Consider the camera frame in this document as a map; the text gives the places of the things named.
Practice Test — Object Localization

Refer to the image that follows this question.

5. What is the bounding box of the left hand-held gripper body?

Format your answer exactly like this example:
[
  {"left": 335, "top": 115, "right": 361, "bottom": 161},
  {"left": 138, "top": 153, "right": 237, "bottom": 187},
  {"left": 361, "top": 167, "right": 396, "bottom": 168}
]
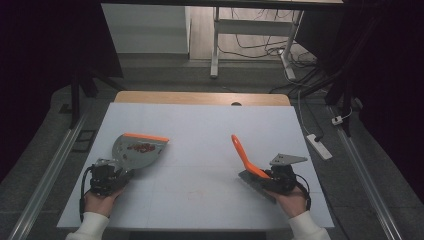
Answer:
[{"left": 89, "top": 159, "right": 125, "bottom": 197}]

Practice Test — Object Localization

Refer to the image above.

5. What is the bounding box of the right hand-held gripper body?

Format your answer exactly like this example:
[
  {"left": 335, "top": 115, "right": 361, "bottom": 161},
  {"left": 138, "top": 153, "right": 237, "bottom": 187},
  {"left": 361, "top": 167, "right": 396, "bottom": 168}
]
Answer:
[{"left": 269, "top": 153, "right": 308, "bottom": 196}]

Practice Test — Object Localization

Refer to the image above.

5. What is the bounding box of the grey dustpan with orange edge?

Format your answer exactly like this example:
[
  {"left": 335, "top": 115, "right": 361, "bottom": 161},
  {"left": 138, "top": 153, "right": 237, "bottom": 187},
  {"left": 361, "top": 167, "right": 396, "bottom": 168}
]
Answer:
[{"left": 111, "top": 132, "right": 170, "bottom": 175}]

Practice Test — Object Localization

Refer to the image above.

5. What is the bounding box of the pile of red beans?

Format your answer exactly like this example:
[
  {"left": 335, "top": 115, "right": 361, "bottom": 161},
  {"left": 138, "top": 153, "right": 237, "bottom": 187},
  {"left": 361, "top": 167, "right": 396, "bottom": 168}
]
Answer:
[{"left": 127, "top": 142, "right": 157, "bottom": 155}]

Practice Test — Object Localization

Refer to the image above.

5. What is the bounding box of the orange brush with grey bristles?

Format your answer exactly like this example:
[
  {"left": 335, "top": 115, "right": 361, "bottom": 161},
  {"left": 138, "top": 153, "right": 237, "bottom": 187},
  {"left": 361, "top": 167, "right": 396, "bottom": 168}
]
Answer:
[{"left": 231, "top": 134, "right": 278, "bottom": 204}]

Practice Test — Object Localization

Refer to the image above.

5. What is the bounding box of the person's left hand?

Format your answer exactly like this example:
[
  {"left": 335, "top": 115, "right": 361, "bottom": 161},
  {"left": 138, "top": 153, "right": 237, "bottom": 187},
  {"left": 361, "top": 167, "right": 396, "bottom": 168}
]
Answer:
[{"left": 83, "top": 187, "right": 123, "bottom": 218}]

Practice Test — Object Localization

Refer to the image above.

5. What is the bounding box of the person's right hand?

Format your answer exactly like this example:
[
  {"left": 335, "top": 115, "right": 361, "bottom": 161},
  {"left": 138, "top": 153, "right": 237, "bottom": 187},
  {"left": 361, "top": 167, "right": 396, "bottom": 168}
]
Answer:
[{"left": 265, "top": 184, "right": 309, "bottom": 219}]

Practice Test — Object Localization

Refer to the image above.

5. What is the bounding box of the black floor plate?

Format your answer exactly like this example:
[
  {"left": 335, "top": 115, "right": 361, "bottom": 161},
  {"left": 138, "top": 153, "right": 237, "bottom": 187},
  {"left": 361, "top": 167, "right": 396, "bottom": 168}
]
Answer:
[{"left": 71, "top": 129, "right": 98, "bottom": 154}]

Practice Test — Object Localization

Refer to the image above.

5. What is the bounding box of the white power strip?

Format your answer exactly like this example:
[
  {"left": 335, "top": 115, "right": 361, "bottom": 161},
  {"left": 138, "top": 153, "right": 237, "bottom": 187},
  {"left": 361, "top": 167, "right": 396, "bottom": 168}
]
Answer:
[{"left": 305, "top": 133, "right": 334, "bottom": 161}]

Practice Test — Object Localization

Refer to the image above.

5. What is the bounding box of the black metal stand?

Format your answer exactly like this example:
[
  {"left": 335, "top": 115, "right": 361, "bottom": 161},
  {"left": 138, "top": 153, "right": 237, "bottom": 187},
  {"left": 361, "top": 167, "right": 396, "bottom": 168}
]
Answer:
[
  {"left": 59, "top": 66, "right": 118, "bottom": 130},
  {"left": 324, "top": 66, "right": 355, "bottom": 138}
]

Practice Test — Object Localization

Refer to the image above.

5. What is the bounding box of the white table mat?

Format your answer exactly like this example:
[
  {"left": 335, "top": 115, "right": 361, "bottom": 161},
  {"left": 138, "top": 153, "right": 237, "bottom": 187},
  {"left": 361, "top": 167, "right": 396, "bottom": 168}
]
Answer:
[{"left": 56, "top": 102, "right": 335, "bottom": 231}]

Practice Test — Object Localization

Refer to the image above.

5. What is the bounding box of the grey cabinet panel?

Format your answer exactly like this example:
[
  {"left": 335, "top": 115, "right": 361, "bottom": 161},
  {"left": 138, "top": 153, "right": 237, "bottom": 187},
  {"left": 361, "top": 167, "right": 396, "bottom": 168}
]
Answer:
[{"left": 101, "top": 3, "right": 192, "bottom": 55}]

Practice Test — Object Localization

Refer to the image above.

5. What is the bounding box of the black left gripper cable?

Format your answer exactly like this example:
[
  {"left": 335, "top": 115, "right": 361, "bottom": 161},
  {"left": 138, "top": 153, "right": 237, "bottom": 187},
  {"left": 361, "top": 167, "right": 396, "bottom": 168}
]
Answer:
[{"left": 79, "top": 165, "right": 95, "bottom": 223}]

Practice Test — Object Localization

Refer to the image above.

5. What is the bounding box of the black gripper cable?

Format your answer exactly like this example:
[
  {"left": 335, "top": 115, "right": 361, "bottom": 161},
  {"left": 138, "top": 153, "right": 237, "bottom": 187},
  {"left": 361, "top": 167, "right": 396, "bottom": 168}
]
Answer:
[
  {"left": 79, "top": 165, "right": 95, "bottom": 223},
  {"left": 294, "top": 173, "right": 313, "bottom": 212}
]

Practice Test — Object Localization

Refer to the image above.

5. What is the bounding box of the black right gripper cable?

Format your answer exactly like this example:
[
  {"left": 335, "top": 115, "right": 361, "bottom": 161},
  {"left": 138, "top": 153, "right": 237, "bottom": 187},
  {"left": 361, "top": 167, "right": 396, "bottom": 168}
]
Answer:
[{"left": 294, "top": 173, "right": 313, "bottom": 212}]

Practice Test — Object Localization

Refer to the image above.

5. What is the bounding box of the aluminium floor rail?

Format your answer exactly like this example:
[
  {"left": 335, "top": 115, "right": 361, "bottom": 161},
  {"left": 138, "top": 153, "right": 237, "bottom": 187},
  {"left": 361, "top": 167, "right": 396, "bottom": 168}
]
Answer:
[
  {"left": 8, "top": 111, "right": 88, "bottom": 240},
  {"left": 328, "top": 106, "right": 404, "bottom": 240}
]

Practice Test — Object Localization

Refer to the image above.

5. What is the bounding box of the white power strip cable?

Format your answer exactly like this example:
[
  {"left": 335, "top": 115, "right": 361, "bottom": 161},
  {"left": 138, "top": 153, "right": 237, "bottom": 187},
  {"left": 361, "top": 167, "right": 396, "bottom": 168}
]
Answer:
[{"left": 297, "top": 89, "right": 313, "bottom": 136}]

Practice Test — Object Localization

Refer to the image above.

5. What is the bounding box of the tangle of black floor cables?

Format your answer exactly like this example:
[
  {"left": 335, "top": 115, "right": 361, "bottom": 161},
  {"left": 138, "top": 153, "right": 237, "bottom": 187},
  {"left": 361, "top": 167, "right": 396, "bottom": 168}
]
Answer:
[{"left": 218, "top": 8, "right": 318, "bottom": 69}]

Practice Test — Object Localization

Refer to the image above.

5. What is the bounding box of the white metal desk frame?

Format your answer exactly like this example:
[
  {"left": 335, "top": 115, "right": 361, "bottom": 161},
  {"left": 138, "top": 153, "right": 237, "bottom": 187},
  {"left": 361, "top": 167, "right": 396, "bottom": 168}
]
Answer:
[{"left": 209, "top": 6, "right": 304, "bottom": 81}]

